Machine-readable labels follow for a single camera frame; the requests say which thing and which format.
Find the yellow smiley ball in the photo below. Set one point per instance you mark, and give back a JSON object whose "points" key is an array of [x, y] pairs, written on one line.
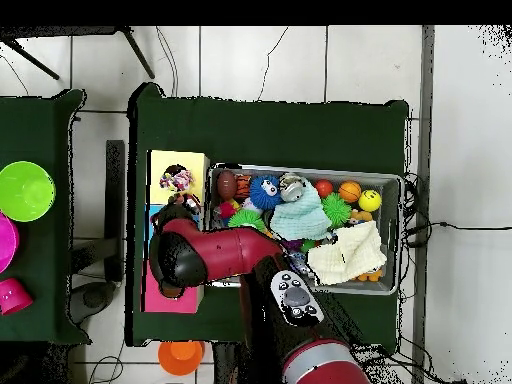
{"points": [[369, 200]]}

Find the light blue cloth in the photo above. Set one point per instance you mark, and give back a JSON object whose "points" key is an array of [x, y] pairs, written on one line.
{"points": [[300, 216]]}

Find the magenta plastic bowl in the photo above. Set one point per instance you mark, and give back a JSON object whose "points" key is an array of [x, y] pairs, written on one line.
{"points": [[8, 244]]}

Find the crushed silver drink can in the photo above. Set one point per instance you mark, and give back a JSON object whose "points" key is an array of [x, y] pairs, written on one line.
{"points": [[291, 188]]}

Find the wooden box with three holes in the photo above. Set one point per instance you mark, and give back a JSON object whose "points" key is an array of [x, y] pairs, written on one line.
{"points": [[196, 160]]}

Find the dark green table cloth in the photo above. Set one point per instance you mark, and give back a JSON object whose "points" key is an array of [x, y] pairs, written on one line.
{"points": [[280, 136], [40, 120]]}

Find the black tripod stand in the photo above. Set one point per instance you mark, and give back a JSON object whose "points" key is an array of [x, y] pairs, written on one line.
{"points": [[138, 54]]}

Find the small red-orange ball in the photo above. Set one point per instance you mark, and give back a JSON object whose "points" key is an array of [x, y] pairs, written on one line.
{"points": [[323, 188]]}

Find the orange plastic cup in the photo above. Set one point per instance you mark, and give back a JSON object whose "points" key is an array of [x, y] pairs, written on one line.
{"points": [[180, 358]]}

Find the multicolour patterned cloth scrap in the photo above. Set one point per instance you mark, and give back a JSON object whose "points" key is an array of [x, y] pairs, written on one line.
{"points": [[176, 180]]}

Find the pink-red plastic cup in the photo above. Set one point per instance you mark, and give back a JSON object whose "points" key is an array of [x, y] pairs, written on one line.
{"points": [[14, 296]]}

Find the brown toy football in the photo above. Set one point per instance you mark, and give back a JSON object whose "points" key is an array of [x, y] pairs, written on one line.
{"points": [[226, 184]]}

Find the cream cloth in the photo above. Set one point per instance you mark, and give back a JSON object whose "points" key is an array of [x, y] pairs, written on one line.
{"points": [[348, 254]]}

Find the grey round stand base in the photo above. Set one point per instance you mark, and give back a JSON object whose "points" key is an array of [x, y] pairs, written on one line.
{"points": [[94, 298]]}

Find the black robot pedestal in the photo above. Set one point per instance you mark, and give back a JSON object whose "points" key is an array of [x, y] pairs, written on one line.
{"points": [[226, 364]]}

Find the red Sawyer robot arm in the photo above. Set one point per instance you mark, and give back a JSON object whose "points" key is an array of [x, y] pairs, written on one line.
{"points": [[232, 248]]}

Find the green spiky toy with eyes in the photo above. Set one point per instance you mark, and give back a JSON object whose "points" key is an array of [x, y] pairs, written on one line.
{"points": [[248, 219]]}

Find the lime green plastic bowl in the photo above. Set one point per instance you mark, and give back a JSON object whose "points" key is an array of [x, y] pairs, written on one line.
{"points": [[24, 192]]}

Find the blue spiky toy with eyes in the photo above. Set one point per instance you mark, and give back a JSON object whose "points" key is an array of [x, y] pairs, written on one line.
{"points": [[260, 198]]}

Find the plain green spiky ball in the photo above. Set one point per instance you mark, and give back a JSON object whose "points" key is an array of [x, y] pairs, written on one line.
{"points": [[336, 208]]}

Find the black flat stand bar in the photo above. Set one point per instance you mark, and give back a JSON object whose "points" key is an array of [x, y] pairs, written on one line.
{"points": [[115, 200]]}

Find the clear mesh bin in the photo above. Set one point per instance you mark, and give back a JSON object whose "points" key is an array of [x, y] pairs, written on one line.
{"points": [[390, 240]]}

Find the orange toy basketball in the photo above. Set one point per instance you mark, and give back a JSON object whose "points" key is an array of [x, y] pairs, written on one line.
{"points": [[349, 191]]}

